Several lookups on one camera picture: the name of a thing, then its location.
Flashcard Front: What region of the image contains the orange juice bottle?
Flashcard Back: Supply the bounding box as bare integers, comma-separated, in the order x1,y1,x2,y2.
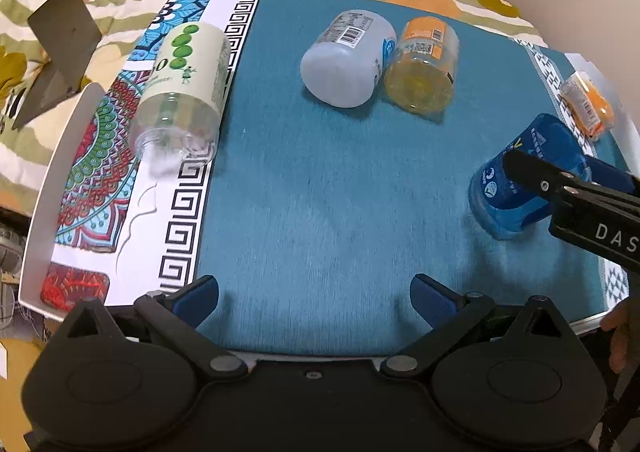
383,18,460,115

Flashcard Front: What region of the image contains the blue plastic bottle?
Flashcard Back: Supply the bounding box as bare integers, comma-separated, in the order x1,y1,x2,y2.
468,113,593,241

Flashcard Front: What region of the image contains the clear bottle green label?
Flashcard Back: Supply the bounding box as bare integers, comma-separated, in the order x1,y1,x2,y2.
131,23,233,167

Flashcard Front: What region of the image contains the white translucent bottle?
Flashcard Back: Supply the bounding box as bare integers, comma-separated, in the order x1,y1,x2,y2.
300,10,398,108

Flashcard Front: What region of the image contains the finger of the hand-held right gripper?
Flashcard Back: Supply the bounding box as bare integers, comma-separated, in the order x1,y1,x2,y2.
582,155,640,197
501,148,640,213

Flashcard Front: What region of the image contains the small orange bottle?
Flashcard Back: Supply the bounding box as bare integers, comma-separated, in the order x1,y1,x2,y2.
558,70,613,141

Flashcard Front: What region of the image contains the person's right hand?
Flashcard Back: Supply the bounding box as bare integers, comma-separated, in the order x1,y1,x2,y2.
601,298,640,375

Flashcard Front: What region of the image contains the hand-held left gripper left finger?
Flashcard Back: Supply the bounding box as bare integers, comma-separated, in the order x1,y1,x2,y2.
64,274,249,379

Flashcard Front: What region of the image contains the grey open laptop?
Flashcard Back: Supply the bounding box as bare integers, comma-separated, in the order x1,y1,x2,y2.
11,0,103,131

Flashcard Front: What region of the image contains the white tray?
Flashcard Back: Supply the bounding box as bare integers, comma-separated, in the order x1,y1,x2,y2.
18,0,632,363

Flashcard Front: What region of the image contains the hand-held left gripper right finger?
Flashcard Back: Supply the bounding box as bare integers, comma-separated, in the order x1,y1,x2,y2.
381,273,569,379

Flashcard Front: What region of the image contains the teal patterned mat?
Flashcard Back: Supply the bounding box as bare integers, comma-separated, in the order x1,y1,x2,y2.
40,0,632,358

